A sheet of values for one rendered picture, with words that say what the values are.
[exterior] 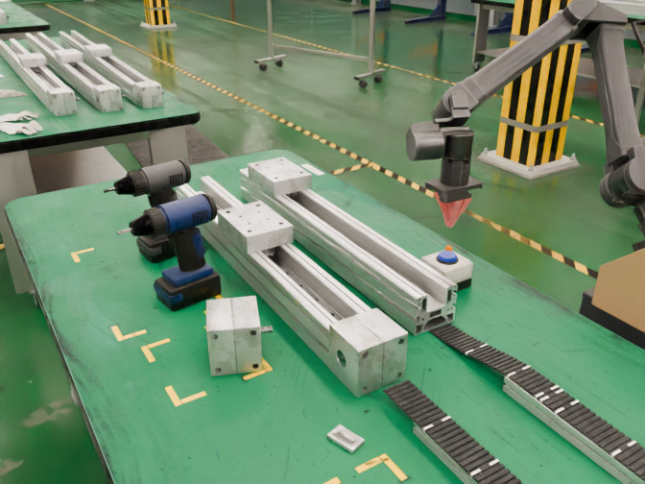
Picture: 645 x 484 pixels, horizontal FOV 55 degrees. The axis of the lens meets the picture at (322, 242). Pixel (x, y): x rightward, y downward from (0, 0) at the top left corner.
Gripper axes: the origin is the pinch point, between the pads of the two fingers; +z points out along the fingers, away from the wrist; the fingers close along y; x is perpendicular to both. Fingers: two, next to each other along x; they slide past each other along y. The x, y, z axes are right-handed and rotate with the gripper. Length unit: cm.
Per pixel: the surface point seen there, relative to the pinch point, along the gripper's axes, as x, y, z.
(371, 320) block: 15.8, 29.8, 5.3
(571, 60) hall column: -185, -257, 19
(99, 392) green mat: -1, 73, 15
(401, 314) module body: 8.7, 17.7, 12.0
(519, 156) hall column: -194, -234, 82
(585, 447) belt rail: 49, 14, 13
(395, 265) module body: -3.3, 10.7, 8.8
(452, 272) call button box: 4.4, 1.8, 9.1
